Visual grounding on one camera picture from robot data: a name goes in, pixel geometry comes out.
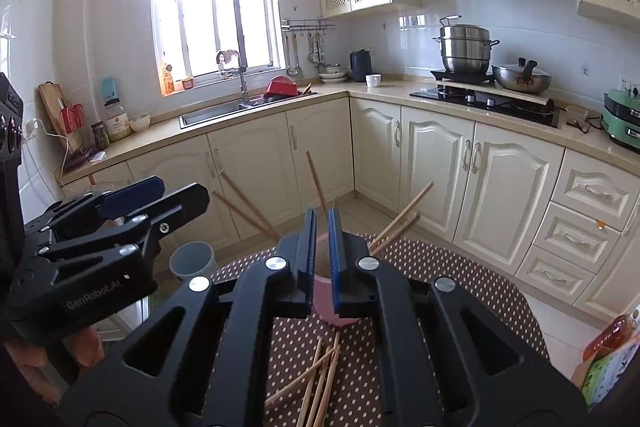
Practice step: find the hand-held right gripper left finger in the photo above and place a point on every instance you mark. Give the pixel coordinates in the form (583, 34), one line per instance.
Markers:
(309, 257)

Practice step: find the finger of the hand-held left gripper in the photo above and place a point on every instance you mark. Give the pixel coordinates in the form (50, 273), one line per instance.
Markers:
(132, 197)
(175, 207)

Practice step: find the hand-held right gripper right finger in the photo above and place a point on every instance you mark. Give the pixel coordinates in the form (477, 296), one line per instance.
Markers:
(336, 267)

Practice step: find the pink cup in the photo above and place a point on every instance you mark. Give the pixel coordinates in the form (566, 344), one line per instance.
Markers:
(322, 302)

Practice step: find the long wooden chopstick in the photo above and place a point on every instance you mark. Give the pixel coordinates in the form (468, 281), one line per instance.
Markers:
(316, 182)
(395, 235)
(400, 217)

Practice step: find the bunch of wooden chopsticks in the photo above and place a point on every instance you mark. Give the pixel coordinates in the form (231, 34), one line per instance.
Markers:
(314, 369)

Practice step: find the person's left hand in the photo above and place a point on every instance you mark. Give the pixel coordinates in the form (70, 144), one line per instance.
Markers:
(30, 357)

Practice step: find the grey plastic bin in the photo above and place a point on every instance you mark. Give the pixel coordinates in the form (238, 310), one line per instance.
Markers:
(192, 262)

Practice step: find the purple packet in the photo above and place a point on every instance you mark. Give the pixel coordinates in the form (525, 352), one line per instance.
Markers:
(82, 159)

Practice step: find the small dark jar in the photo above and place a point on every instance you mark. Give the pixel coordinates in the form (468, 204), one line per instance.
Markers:
(100, 137)

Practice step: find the large glass jar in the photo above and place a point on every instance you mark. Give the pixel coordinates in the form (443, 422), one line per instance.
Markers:
(117, 124)

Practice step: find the white bowl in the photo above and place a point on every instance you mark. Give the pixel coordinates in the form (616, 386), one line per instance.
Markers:
(140, 123)

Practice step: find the red hanging holder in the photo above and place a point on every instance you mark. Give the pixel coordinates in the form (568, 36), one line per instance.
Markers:
(72, 119)

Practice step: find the steel kitchen sink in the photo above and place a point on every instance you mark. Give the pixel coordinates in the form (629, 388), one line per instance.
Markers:
(215, 114)

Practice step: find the light blue carton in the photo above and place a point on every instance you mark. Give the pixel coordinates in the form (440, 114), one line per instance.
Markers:
(110, 88)

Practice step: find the wooden cutting board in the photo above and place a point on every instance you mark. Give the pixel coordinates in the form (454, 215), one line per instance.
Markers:
(52, 107)

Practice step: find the small red jar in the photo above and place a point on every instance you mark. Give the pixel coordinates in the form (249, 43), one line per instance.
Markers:
(187, 83)

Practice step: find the steel kitchen faucet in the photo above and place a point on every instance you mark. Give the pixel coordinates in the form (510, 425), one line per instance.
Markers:
(243, 82)

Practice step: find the red bowl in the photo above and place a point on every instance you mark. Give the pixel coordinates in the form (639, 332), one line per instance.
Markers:
(280, 87)

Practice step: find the hanging steel ladle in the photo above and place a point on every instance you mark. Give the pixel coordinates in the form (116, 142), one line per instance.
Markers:
(292, 69)

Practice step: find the stacked white dishes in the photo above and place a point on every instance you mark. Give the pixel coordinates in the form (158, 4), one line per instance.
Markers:
(332, 76)

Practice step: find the white mug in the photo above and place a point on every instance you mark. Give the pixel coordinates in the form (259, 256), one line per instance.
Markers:
(373, 81)

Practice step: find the black electric kettle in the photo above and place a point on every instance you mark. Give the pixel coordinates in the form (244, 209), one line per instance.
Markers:
(360, 67)

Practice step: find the kitchen window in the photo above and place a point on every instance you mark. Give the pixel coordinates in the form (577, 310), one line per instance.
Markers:
(200, 7)

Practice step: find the hanging steel spatula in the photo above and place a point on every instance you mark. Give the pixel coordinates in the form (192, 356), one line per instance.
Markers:
(315, 52)

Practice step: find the black glass gas cooktop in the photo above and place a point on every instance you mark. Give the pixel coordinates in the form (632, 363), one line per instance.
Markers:
(480, 102)

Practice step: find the steel steamer pot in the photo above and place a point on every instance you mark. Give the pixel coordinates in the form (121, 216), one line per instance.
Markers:
(462, 52)

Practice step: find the steel wok with lid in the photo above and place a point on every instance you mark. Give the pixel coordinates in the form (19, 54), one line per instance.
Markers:
(520, 79)

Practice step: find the orange cooking oil bottle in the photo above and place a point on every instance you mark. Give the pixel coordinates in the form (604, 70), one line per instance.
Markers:
(612, 337)

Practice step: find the clear plastic container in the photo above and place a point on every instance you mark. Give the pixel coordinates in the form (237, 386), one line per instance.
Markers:
(577, 114)

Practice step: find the printed paper bag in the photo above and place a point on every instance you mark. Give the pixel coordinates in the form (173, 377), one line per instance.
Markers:
(607, 377)

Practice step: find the green electric cooker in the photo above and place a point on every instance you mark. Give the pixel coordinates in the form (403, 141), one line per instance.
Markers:
(625, 117)

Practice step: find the wall outlet with charger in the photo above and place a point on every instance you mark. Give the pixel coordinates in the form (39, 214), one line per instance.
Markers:
(31, 128)

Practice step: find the steel wall utensil rack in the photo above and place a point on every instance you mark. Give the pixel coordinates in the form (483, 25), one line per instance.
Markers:
(310, 25)

